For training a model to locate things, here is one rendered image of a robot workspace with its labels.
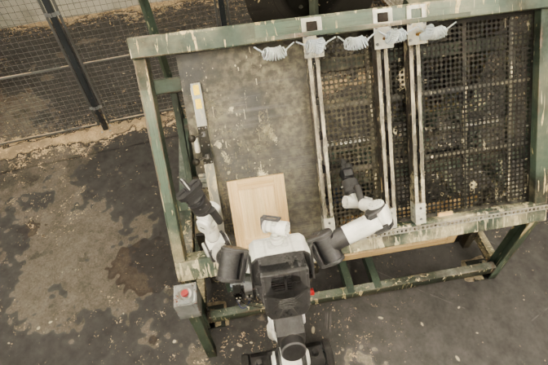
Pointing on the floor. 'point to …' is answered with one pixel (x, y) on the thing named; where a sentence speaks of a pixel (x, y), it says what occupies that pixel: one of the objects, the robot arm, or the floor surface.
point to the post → (204, 336)
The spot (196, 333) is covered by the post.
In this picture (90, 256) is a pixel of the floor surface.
